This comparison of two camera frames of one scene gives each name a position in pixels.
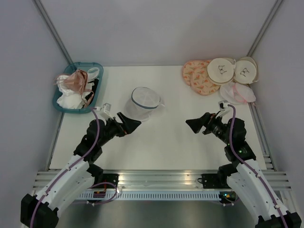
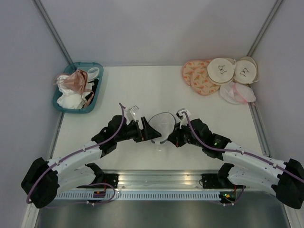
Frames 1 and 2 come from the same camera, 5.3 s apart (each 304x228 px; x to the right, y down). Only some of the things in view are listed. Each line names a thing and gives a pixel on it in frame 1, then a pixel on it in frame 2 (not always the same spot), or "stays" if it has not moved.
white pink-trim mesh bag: x=236 y=92 stays
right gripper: x=208 y=118 → x=175 y=137
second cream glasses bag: x=246 y=70 stays
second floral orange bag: x=201 y=83 stays
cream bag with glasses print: x=220 y=71 stays
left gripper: x=128 y=126 → x=147 y=133
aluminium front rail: x=156 y=180 stays
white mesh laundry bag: x=142 y=102 → x=164 y=123
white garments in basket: x=68 y=99 stays
